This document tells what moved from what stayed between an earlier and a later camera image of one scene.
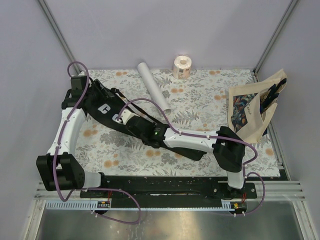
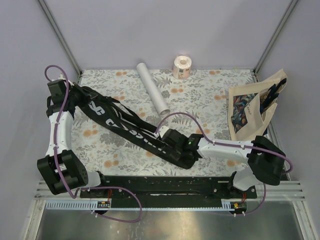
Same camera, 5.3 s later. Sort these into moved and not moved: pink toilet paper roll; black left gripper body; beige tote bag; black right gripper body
Moved: black right gripper body; black left gripper body
Not moved: beige tote bag; pink toilet paper roll
